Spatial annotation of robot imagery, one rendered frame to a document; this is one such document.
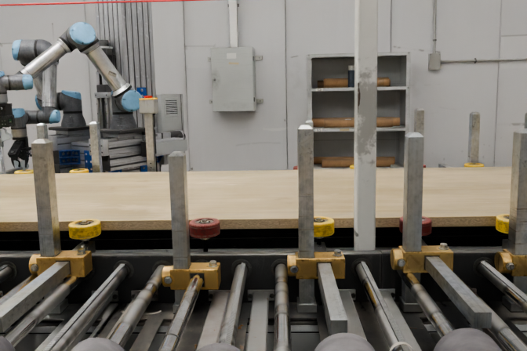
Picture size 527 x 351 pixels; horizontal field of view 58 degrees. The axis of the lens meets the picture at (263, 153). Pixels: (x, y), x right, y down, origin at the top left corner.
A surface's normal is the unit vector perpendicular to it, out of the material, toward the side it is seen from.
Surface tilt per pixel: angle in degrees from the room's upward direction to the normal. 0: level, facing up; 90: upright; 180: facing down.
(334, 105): 90
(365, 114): 90
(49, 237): 90
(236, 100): 90
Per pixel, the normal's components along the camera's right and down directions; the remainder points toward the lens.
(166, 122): 0.82, 0.06
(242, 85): -0.09, 0.14
